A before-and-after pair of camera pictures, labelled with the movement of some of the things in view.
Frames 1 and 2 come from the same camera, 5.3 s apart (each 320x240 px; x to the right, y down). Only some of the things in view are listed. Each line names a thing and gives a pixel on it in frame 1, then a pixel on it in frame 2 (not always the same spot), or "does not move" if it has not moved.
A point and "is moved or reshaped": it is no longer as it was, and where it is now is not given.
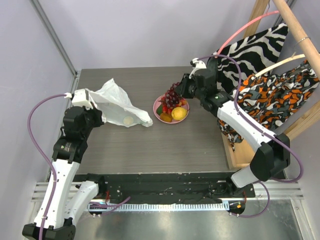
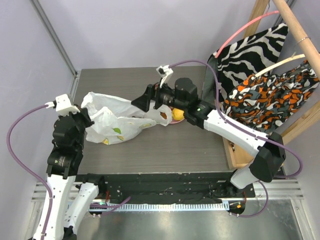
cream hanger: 293,57 does not move
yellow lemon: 179,113 does not move
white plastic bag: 115,106 is moved or reshaped
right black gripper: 186,87 to 151,94
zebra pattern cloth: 257,53 does not move
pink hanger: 218,50 does not move
